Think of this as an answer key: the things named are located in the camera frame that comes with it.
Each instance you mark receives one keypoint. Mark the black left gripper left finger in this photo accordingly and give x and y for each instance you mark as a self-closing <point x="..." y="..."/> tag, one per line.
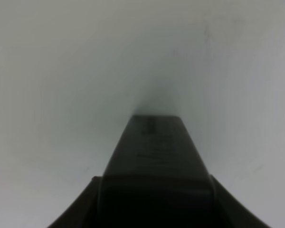
<point x="82" y="213"/>

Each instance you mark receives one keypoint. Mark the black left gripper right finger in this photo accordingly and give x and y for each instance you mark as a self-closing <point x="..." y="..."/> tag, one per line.
<point x="230" y="213"/>

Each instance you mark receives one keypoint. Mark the dark green pump bottle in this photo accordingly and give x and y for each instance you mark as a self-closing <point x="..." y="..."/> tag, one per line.
<point x="156" y="179"/>

